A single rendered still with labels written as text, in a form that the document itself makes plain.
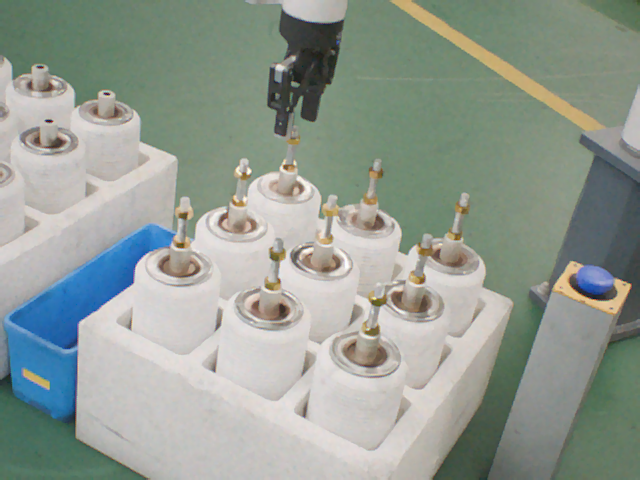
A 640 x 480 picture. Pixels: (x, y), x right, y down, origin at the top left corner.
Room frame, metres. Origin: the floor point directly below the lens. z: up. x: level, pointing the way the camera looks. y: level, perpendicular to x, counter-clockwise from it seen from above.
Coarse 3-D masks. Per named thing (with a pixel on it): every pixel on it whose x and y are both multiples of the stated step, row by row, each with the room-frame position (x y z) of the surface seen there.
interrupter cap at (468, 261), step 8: (432, 240) 1.05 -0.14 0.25; (440, 240) 1.05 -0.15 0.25; (440, 248) 1.04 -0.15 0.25; (464, 248) 1.05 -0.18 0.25; (432, 256) 1.01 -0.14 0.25; (464, 256) 1.03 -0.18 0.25; (472, 256) 1.03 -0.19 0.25; (432, 264) 0.99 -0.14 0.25; (440, 264) 1.00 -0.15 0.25; (448, 264) 1.01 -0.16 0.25; (456, 264) 1.01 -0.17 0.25; (464, 264) 1.01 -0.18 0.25; (472, 264) 1.01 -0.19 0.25; (448, 272) 0.98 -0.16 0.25; (456, 272) 0.99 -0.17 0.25; (464, 272) 0.99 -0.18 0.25; (472, 272) 1.00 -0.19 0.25
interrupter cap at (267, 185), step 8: (264, 176) 1.13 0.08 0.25; (272, 176) 1.14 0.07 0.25; (296, 176) 1.15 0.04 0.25; (264, 184) 1.11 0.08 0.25; (272, 184) 1.12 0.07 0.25; (296, 184) 1.13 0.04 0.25; (304, 184) 1.13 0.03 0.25; (264, 192) 1.09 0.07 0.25; (272, 192) 1.10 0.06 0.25; (280, 192) 1.11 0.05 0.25; (296, 192) 1.11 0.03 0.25; (304, 192) 1.11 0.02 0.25; (312, 192) 1.11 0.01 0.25; (272, 200) 1.08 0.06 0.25; (280, 200) 1.08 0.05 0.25; (288, 200) 1.08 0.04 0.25; (296, 200) 1.09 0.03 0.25; (304, 200) 1.09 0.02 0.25
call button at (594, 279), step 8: (584, 272) 0.91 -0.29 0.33; (592, 272) 0.92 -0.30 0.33; (600, 272) 0.92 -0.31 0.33; (584, 280) 0.90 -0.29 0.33; (592, 280) 0.90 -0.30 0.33; (600, 280) 0.90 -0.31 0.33; (608, 280) 0.91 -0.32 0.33; (584, 288) 0.90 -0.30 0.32; (592, 288) 0.90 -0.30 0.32; (600, 288) 0.89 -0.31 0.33; (608, 288) 0.90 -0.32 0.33
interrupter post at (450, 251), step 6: (444, 240) 1.02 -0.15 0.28; (450, 240) 1.01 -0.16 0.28; (456, 240) 1.01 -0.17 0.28; (462, 240) 1.02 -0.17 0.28; (444, 246) 1.02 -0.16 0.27; (450, 246) 1.01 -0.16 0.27; (456, 246) 1.01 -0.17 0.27; (444, 252) 1.01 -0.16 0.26; (450, 252) 1.01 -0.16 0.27; (456, 252) 1.01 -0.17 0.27; (444, 258) 1.01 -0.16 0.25; (450, 258) 1.01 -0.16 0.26; (456, 258) 1.02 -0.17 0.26
